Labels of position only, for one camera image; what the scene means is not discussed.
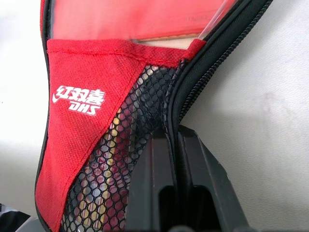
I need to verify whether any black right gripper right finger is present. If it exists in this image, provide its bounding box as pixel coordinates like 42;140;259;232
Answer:
177;124;247;232

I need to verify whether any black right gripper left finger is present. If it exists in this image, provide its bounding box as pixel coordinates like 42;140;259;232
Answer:
126;128;179;232

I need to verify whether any black red paddle case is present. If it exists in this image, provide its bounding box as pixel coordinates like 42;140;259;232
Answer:
33;0;275;232

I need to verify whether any red table tennis paddle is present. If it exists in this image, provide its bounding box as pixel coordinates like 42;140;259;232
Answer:
52;0;229;53

